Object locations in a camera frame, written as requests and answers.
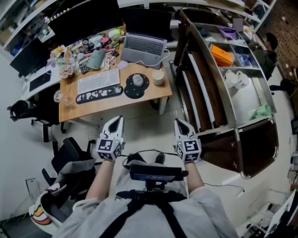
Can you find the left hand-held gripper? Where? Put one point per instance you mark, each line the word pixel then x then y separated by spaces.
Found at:
pixel 109 148

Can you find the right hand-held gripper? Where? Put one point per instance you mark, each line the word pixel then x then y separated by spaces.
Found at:
pixel 191 150

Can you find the cream cup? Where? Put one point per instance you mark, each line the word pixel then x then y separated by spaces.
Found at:
pixel 158 77

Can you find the metal cart with mugs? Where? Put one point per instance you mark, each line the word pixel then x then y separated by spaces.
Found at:
pixel 246 102

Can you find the person's right forearm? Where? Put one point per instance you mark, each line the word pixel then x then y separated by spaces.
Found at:
pixel 194 176

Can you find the person's left forearm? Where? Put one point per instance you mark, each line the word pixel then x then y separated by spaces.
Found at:
pixel 101 179

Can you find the wooden desk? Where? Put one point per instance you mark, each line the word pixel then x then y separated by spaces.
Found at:
pixel 130 102

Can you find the person's black shoe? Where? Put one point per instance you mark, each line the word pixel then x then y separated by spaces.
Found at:
pixel 160 158
pixel 135 158

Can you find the black patterned wrist rest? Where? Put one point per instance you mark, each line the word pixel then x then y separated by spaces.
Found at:
pixel 99 94

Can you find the black mouse pad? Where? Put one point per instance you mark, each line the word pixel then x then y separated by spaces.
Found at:
pixel 136 90

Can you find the black chest-mounted device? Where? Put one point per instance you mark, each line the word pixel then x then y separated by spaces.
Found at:
pixel 153 173

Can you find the black chair with grey jacket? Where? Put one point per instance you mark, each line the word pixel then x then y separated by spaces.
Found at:
pixel 74 162

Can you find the white keyboard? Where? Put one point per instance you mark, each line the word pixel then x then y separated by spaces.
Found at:
pixel 99 81

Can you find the clear glass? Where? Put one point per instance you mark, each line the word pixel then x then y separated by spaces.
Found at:
pixel 57 95
pixel 68 101

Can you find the grey mouse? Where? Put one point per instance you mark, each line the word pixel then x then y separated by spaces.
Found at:
pixel 137 80

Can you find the purple note pad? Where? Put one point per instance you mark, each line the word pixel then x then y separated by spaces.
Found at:
pixel 122 64

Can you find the black calculator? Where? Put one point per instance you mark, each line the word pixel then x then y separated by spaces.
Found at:
pixel 84 65

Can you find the white mug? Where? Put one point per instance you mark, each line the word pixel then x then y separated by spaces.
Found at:
pixel 243 81
pixel 230 79

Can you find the green pouch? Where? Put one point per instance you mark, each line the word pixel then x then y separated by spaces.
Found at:
pixel 97 59

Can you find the black chest harness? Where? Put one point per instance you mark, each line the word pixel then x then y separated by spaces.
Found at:
pixel 149 197

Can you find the pink flower bunch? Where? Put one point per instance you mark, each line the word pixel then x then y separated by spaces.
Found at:
pixel 67 72

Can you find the white desk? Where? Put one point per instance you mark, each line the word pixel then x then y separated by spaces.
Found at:
pixel 54 77

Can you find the green cloth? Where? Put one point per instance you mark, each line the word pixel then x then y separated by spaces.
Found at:
pixel 262 112

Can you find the black office chair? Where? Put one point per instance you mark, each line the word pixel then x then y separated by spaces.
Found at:
pixel 30 111

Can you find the orange box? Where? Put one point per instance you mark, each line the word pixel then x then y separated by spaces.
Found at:
pixel 222 55

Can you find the grey laptop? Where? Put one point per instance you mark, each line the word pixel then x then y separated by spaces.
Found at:
pixel 143 48

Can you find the black keyboard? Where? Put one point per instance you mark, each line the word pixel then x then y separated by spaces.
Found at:
pixel 40 81

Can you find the pink round tin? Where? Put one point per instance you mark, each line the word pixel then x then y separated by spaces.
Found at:
pixel 106 40

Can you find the person's grey shirt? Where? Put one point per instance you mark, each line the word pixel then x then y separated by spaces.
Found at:
pixel 149 220

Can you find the blue packet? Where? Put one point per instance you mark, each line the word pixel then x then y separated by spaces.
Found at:
pixel 244 58

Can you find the light green box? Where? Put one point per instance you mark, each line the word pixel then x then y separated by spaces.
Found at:
pixel 116 33

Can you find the white and orange bag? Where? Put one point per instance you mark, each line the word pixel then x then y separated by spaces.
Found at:
pixel 39 209

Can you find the purple tray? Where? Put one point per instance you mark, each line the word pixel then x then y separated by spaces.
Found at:
pixel 229 32

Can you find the large black monitor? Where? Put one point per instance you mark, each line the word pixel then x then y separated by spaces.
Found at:
pixel 86 23

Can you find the white wall shelf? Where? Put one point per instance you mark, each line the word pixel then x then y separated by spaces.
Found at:
pixel 21 18

